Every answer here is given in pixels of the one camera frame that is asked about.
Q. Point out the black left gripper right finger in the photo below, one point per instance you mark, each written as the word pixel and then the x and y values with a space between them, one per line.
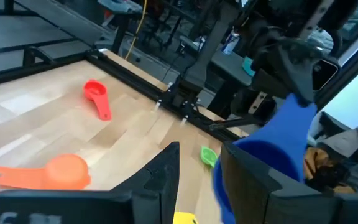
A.
pixel 253 196

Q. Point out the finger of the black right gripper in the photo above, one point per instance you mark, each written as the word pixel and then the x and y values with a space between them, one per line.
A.
pixel 269 82
pixel 297 74

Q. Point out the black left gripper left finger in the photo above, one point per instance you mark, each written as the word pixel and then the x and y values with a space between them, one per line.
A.
pixel 160 186

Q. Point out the medium blue measuring cup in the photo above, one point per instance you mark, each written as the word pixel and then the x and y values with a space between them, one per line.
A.
pixel 287 133

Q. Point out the green measuring cup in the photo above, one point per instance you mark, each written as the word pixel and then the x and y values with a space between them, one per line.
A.
pixel 208 155

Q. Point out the orange measuring cup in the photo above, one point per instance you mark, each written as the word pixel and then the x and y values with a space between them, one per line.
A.
pixel 64 172

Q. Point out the red measuring cup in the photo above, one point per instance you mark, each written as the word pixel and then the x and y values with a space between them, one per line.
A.
pixel 99 99

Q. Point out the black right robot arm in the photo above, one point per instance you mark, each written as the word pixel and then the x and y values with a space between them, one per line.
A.
pixel 291 12

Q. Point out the yellow plastic basket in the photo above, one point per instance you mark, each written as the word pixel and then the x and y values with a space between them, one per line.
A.
pixel 183 218

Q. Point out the blue and white can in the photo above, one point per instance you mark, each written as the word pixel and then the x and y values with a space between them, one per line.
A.
pixel 230 42

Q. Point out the black aluminium table frame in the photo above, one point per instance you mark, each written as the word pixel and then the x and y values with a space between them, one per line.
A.
pixel 129 76

